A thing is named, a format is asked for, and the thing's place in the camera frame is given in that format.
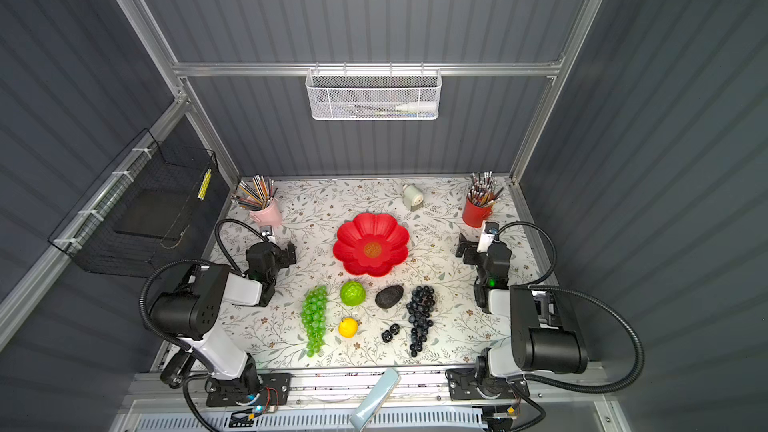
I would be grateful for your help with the pale green pencil sharpener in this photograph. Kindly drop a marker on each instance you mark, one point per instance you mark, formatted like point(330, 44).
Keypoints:
point(413, 197)

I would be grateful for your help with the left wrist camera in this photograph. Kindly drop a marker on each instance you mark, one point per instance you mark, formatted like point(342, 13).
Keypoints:
point(268, 233)

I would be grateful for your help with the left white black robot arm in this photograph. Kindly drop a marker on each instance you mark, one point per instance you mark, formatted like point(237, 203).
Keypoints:
point(188, 315)

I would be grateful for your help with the light blue flat tool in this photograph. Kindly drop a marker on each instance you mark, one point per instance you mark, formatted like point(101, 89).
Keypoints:
point(363, 414)

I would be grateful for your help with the dark avocado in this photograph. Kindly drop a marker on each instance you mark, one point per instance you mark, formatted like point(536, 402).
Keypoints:
point(389, 296)

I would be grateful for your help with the yellow lemon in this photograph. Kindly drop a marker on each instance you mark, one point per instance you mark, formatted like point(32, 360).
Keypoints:
point(348, 327)

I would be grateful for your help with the large black grape bunch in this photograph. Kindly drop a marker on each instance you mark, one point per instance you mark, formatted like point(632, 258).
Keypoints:
point(420, 308)

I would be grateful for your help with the pink pencil cup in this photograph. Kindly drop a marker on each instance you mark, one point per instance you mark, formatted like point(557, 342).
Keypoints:
point(268, 216)

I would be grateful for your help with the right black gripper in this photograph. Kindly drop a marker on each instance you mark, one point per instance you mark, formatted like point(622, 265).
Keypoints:
point(471, 250)

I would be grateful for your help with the red pencil cup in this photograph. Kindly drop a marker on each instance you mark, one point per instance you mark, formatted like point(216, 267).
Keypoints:
point(473, 215)

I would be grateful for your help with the pencils in red cup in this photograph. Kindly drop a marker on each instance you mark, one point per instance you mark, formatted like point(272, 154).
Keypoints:
point(484, 189)

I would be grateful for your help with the green grape bunch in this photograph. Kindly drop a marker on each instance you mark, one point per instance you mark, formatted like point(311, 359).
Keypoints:
point(313, 318)

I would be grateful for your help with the green custard apple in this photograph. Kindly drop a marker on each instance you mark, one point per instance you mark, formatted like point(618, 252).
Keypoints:
point(352, 293)

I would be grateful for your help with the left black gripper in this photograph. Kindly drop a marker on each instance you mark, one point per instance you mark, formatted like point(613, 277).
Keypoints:
point(284, 254)

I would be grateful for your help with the white mesh wall basket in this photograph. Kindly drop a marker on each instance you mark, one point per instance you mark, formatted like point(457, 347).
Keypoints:
point(370, 95)

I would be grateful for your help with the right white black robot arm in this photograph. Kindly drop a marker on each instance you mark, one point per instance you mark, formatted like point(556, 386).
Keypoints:
point(543, 331)

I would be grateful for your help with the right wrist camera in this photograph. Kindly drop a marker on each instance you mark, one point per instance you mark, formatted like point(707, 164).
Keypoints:
point(488, 235)

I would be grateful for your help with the red flower fruit bowl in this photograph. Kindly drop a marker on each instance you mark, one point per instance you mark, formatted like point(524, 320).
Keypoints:
point(371, 245)

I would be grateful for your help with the black wire wall basket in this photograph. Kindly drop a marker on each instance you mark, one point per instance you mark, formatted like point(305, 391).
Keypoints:
point(147, 214)

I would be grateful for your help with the white marker in basket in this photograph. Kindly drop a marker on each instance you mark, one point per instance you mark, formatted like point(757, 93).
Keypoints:
point(417, 108)

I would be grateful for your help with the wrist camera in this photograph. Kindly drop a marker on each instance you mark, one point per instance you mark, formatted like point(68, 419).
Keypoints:
point(488, 235)
point(268, 233)

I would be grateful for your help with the coloured pencils in pink cup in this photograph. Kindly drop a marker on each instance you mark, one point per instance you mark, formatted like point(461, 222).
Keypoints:
point(255, 194)

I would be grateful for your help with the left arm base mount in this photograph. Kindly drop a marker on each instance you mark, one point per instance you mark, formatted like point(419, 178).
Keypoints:
point(268, 389)

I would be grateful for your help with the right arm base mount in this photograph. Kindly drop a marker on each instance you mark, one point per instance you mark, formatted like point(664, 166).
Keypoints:
point(467, 384)

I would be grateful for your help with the small black grape cluster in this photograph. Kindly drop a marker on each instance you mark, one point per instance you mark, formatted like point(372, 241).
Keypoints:
point(390, 333)

